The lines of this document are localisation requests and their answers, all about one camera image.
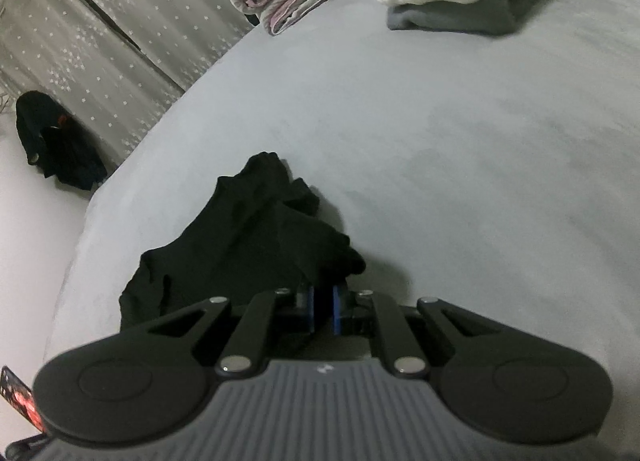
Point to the grey bed sheet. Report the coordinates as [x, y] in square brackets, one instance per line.
[499, 174]

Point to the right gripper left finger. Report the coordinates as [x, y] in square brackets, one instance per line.
[274, 325]

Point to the grey folded garment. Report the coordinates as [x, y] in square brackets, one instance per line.
[484, 17]

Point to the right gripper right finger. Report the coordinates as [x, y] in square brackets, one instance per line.
[381, 321]

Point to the round phone stand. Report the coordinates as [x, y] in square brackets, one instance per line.
[27, 448]

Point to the black t-shirt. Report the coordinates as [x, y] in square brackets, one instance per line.
[260, 231]

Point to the grey dotted curtain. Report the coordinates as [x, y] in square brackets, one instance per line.
[116, 65]

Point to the black hanging clothes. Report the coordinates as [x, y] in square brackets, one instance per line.
[55, 143]

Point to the smartphone on stand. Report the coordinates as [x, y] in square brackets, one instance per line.
[19, 396]

